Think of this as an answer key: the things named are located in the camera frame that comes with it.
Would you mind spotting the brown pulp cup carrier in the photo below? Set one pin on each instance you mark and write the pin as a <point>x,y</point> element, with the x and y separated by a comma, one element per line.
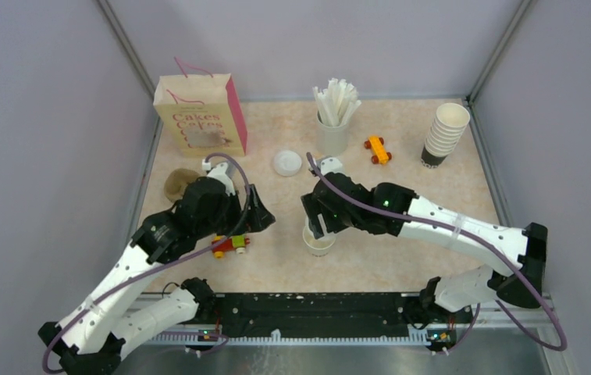
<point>177,182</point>

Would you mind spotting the stack of white lids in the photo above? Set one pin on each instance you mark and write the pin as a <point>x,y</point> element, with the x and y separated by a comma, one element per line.
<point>286,163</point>

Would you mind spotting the orange toy car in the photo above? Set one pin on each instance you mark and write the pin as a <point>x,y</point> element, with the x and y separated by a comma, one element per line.
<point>376,144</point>

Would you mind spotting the stack of paper cups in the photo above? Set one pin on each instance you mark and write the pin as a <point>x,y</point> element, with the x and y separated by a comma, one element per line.
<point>448,125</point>

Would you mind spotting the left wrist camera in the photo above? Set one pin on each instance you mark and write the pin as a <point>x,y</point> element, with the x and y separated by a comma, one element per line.
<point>223,172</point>

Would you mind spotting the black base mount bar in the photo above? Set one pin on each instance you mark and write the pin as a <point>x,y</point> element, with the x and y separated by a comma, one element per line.
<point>324,315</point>

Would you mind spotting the white paper cup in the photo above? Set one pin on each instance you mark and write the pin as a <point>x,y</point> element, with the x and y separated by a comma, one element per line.
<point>319,247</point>

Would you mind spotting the paper cakes gift bag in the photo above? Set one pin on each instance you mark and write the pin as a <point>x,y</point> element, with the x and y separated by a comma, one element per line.
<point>202,111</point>

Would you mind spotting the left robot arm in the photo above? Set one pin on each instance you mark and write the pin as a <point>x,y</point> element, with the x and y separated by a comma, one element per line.
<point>100,333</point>

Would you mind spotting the aluminium frame rail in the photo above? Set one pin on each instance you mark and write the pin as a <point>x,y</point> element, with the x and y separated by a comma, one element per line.
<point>489,167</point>

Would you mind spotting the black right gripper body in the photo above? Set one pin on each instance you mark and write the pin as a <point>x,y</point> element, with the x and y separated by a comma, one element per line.
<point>334,222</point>

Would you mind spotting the white straw holder cup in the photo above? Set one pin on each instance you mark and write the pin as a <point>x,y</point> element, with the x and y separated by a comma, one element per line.
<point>331,141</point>

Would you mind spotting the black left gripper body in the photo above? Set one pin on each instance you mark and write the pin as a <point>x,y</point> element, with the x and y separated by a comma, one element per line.
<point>251,218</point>

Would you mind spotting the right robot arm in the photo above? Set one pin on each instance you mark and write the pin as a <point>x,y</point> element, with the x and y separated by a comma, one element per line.
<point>513,259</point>

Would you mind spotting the white plastic cup lid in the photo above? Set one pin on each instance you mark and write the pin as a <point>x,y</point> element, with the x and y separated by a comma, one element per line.
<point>314,228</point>

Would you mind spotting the red green toy car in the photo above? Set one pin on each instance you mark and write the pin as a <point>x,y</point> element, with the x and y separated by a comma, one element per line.
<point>236,243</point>

